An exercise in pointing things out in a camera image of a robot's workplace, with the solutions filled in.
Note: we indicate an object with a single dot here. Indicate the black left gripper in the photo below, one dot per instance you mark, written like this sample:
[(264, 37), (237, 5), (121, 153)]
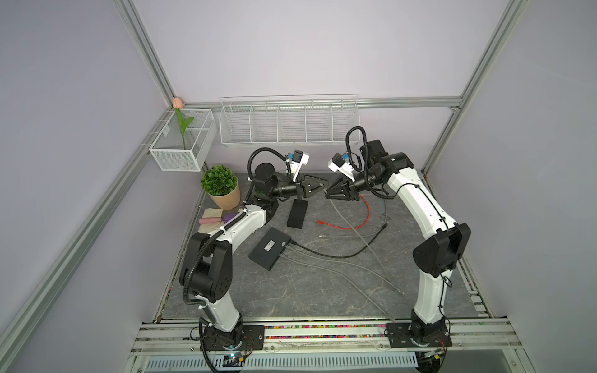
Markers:
[(303, 189)]

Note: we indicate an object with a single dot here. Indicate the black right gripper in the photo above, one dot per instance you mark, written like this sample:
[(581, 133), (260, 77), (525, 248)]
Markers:
[(344, 190)]

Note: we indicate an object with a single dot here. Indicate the black ribbed network switch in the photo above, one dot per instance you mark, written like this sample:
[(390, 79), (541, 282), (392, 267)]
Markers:
[(297, 214)]

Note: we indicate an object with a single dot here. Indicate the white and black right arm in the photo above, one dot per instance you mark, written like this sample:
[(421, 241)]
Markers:
[(387, 176)]

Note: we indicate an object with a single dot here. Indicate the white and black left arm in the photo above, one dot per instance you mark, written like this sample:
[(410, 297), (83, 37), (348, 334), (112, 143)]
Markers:
[(206, 273)]

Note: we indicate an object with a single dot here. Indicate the green plant in beige pot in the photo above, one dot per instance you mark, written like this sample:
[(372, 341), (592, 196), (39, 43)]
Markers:
[(222, 185)]

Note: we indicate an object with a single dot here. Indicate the pink tulip artificial flower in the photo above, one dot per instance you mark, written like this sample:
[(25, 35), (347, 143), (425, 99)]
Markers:
[(183, 122)]

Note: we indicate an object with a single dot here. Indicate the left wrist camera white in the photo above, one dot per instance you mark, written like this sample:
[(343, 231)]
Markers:
[(296, 160)]

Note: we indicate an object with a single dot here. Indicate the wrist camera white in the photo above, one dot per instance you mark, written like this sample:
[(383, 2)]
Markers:
[(340, 164), (296, 160)]

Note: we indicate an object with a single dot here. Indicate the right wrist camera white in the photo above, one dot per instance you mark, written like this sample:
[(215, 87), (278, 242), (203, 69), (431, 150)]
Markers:
[(340, 164)]

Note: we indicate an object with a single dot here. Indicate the white wire shelf wide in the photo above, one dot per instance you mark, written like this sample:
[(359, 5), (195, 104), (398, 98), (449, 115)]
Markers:
[(287, 120)]

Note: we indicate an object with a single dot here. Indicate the purple trowel with pink handle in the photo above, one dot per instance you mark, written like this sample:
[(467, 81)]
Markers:
[(217, 220)]

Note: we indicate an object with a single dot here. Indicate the white wire basket small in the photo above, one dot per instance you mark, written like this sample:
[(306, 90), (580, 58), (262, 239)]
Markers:
[(167, 148)]

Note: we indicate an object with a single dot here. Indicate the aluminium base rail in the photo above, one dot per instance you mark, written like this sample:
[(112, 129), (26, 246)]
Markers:
[(295, 345)]

